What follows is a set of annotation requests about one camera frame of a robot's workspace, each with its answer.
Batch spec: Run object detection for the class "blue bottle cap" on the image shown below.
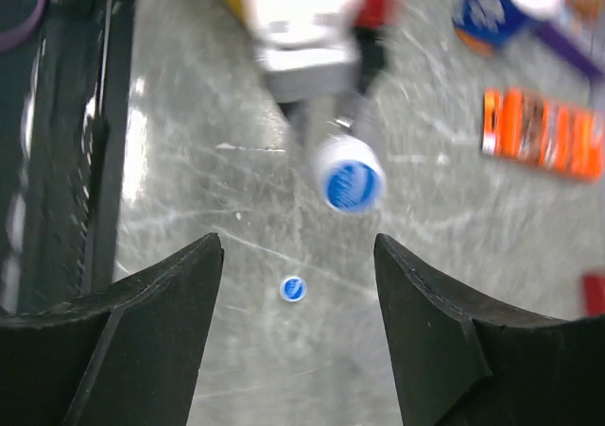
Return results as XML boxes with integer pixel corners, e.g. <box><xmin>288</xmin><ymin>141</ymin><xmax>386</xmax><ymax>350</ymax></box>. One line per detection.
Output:
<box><xmin>311</xmin><ymin>135</ymin><xmax>387</xmax><ymax>214</ymax></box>
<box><xmin>279</xmin><ymin>276</ymin><xmax>307</xmax><ymax>302</ymax></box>

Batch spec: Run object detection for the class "toilet paper roll blue wrap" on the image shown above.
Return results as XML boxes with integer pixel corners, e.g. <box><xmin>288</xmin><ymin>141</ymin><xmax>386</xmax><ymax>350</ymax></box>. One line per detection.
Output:
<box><xmin>452</xmin><ymin>0</ymin><xmax>564</xmax><ymax>54</ymax></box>

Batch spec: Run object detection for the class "orange snack box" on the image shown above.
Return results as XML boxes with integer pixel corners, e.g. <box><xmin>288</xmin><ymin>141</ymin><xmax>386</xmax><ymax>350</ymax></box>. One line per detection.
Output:
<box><xmin>481</xmin><ymin>89</ymin><xmax>604</xmax><ymax>182</ymax></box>

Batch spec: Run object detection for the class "red flat box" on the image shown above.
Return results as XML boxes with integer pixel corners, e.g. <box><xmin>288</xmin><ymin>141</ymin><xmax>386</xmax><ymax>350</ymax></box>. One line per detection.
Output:
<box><xmin>582</xmin><ymin>272</ymin><xmax>605</xmax><ymax>316</ymax></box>

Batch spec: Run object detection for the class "clear plastic bottle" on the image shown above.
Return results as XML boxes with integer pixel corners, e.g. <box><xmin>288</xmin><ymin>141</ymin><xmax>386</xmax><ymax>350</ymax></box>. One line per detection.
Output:
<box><xmin>301</xmin><ymin>93</ymin><xmax>387</xmax><ymax>202</ymax></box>

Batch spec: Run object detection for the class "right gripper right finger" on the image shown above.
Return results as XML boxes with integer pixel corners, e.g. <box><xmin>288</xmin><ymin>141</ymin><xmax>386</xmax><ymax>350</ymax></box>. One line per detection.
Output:
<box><xmin>373</xmin><ymin>234</ymin><xmax>604</xmax><ymax>425</ymax></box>

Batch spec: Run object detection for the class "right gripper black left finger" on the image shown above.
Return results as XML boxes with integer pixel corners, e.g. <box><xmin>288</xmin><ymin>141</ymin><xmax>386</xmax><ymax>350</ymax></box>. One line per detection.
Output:
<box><xmin>1</xmin><ymin>233</ymin><xmax>223</xmax><ymax>425</ymax></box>

